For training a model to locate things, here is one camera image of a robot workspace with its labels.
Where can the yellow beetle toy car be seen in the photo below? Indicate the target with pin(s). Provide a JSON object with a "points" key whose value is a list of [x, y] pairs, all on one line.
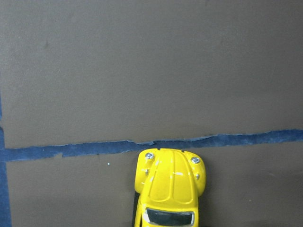
{"points": [[167, 185]]}

